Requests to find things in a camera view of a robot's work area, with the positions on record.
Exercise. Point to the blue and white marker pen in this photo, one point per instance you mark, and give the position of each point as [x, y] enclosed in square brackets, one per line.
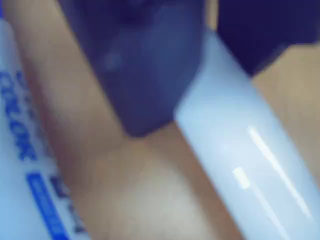
[27, 150]

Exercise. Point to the red and white marker pen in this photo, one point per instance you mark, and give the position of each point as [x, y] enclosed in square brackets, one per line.
[240, 140]

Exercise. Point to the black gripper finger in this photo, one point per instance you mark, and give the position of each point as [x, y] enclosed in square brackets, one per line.
[140, 62]
[262, 27]

